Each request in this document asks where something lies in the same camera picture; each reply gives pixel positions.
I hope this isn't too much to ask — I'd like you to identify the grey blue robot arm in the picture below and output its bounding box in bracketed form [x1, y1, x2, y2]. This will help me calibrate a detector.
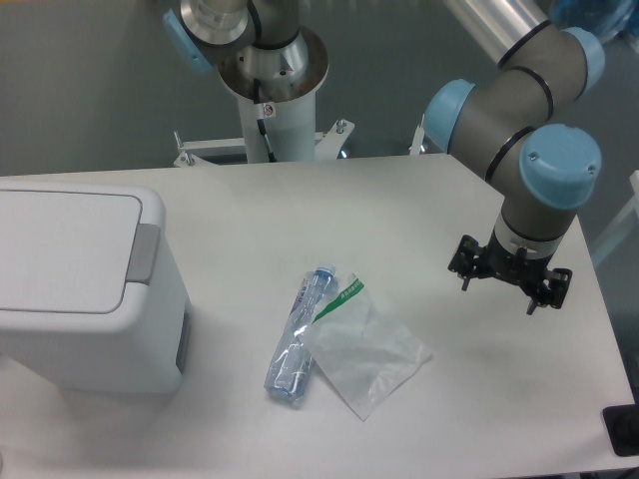
[163, 1, 605, 308]

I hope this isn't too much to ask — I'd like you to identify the black cable on pedestal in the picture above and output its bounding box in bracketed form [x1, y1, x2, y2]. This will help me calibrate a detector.
[252, 78, 278, 164]

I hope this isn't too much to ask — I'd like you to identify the black device at table edge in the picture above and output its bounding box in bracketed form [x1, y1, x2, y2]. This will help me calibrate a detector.
[602, 404, 638, 457]

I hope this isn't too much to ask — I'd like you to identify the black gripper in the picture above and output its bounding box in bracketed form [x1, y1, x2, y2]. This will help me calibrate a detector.
[447, 231, 573, 315]

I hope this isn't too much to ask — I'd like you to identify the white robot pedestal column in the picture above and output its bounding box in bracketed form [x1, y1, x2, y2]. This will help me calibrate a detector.
[218, 26, 328, 164]

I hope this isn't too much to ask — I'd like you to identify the white pedestal base frame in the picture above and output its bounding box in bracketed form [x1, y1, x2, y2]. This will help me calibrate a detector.
[172, 113, 430, 169]

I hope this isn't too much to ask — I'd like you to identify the white frame at right edge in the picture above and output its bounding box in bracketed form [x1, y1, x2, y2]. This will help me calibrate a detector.
[591, 171, 638, 268]

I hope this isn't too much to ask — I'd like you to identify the white push-lid trash can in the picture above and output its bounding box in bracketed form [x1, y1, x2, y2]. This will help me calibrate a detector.
[1, 179, 190, 393]

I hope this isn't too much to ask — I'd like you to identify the blue plastic bag on floor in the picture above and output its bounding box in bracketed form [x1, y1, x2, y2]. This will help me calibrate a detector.
[548, 0, 638, 44]

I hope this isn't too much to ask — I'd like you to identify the crushed clear plastic bottle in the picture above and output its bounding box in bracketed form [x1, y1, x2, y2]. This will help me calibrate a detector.
[264, 263, 337, 408]

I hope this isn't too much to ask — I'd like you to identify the clear green-striped plastic bag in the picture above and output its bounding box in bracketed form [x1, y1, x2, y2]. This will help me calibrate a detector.
[302, 274, 433, 421]

